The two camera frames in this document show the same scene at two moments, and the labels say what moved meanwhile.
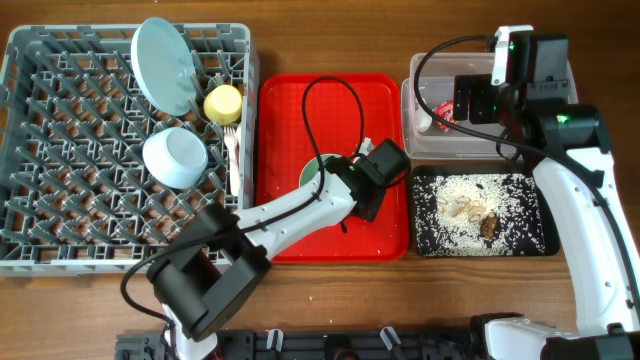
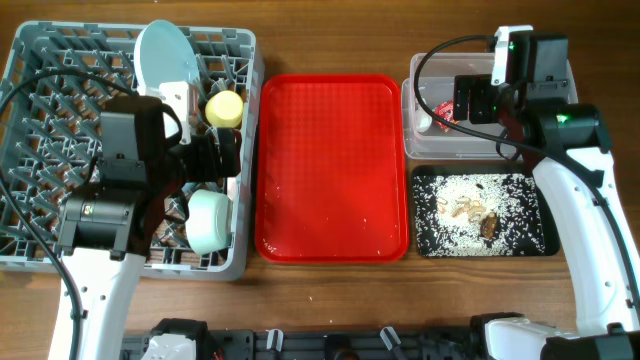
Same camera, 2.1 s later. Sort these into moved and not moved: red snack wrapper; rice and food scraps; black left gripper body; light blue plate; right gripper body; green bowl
Moved: green bowl; black left gripper body
Not moved: light blue plate; rice and food scraps; red snack wrapper; right gripper body
